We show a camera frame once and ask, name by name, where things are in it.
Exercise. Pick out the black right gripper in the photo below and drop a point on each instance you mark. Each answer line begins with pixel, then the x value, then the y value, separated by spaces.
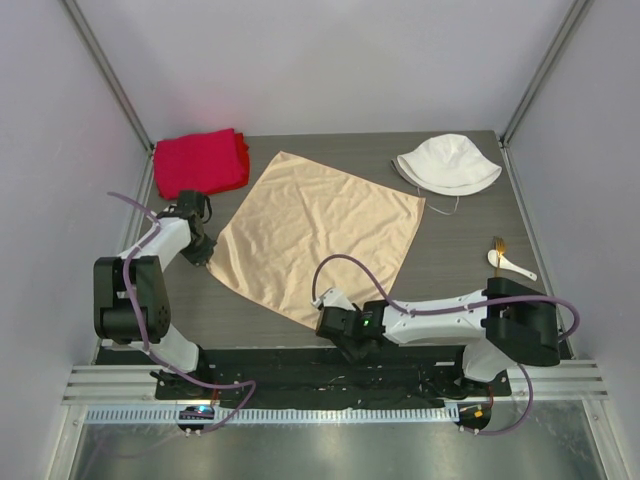
pixel 352 352

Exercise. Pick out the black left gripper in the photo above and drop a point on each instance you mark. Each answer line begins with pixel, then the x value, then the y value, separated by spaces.
pixel 202 257

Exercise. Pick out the beige satin napkin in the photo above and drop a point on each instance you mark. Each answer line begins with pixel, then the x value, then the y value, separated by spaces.
pixel 299 226

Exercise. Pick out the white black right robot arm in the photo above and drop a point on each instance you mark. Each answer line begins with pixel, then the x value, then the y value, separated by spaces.
pixel 497 327

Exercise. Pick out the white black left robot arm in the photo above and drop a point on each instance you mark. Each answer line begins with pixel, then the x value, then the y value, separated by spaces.
pixel 130 299

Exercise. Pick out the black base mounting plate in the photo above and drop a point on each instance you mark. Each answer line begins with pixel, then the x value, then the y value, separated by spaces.
pixel 303 357

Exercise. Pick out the red folded cloth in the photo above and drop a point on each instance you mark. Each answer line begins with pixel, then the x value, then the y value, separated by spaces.
pixel 208 163

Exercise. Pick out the white ceramic spoon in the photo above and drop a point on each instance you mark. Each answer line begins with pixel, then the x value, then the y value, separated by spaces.
pixel 510 266

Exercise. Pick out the gold fork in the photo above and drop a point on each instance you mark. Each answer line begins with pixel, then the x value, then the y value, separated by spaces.
pixel 499 246

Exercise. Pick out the white bucket hat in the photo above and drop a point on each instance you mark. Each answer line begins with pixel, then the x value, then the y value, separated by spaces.
pixel 448 165

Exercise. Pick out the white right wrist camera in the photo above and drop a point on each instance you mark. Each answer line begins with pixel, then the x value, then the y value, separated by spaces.
pixel 333 297

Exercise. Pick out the white slotted cable duct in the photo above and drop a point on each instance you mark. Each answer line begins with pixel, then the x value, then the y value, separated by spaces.
pixel 197 414

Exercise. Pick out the aluminium frame rail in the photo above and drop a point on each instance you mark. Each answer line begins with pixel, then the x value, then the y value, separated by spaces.
pixel 570 380

